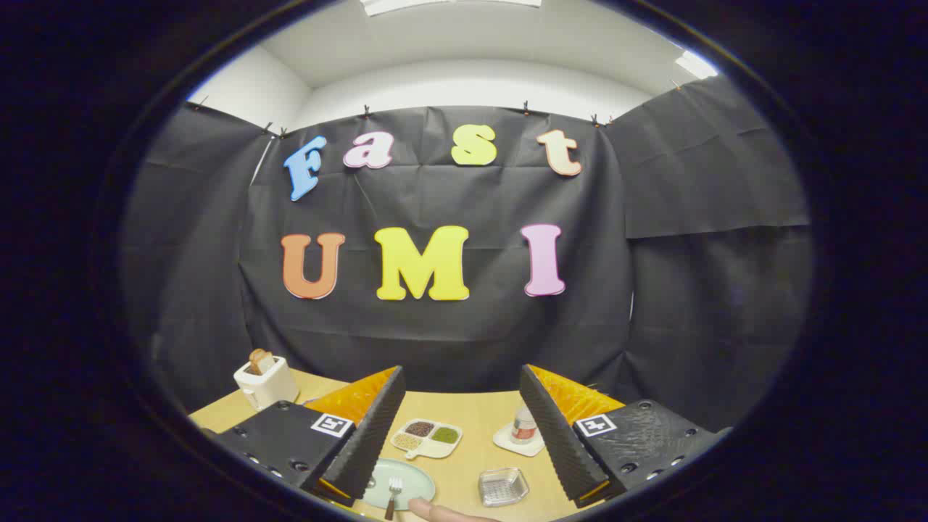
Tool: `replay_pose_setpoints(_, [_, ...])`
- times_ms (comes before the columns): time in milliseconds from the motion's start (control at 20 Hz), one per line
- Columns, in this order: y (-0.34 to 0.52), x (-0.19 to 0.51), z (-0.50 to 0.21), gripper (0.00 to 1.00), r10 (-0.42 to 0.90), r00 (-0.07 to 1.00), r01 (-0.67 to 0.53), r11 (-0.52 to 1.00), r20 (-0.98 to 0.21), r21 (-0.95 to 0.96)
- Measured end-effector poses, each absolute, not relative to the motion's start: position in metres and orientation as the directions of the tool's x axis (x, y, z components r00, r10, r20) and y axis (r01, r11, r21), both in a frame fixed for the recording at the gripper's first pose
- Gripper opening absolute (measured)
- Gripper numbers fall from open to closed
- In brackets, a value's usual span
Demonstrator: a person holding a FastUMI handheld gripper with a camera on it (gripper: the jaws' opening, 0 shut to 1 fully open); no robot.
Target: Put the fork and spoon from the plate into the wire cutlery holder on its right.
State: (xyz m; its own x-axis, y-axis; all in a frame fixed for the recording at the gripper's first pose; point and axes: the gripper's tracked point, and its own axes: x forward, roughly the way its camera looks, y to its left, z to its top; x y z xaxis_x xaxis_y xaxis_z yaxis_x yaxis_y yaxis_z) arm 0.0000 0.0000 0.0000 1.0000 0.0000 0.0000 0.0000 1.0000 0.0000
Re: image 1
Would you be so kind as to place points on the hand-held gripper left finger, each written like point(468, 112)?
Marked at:
point(366, 435)

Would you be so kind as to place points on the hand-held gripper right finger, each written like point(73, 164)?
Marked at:
point(554, 435)

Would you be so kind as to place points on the ceiling light panel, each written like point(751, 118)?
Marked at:
point(449, 4)
point(696, 65)

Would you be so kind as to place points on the white toaster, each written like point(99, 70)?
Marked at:
point(270, 388)

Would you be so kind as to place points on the brown bread slice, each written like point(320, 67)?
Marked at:
point(261, 360)

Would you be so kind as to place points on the white square coaster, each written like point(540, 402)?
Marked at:
point(507, 442)

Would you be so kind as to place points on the pale green round plate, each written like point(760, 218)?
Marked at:
point(413, 478)

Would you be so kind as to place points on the clear water bottle red cap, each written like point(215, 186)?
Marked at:
point(522, 426)

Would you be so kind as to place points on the white divided dish with beans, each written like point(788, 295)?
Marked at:
point(429, 447)

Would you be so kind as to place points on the black backdrop cloth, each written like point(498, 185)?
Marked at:
point(464, 333)

